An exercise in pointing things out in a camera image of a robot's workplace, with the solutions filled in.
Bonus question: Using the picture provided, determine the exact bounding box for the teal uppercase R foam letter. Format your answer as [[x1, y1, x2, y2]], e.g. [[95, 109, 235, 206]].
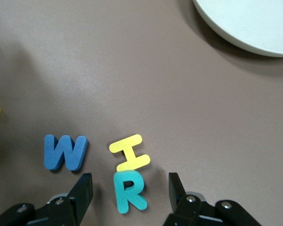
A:
[[113, 170, 148, 215]]

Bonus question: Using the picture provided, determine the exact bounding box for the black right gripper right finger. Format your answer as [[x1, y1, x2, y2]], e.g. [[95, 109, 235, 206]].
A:
[[164, 172, 204, 226]]

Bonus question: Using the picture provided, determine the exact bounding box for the yellow uppercase H foam letter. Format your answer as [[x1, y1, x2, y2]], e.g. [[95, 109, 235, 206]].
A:
[[108, 134, 151, 173]]

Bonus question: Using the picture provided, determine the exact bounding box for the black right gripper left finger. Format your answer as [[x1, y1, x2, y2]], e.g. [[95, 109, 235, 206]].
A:
[[36, 173, 94, 226]]

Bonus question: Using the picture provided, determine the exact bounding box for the cream plate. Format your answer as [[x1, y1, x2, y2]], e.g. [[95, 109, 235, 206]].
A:
[[192, 0, 283, 58]]

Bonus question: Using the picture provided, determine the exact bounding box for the blue uppercase W foam letter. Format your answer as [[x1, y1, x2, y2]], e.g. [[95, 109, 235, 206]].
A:
[[43, 134, 89, 172]]

